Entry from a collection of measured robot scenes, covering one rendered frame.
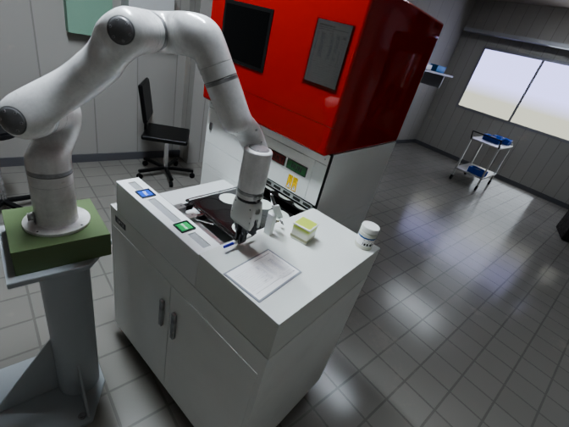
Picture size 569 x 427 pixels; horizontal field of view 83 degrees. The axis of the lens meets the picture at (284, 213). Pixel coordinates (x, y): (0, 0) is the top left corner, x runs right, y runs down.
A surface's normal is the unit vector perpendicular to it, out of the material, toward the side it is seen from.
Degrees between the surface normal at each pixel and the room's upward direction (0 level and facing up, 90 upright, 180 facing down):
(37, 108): 74
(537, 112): 90
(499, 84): 90
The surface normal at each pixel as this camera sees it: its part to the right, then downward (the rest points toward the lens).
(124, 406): 0.22, -0.85
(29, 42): 0.62, 0.51
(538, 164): -0.75, 0.17
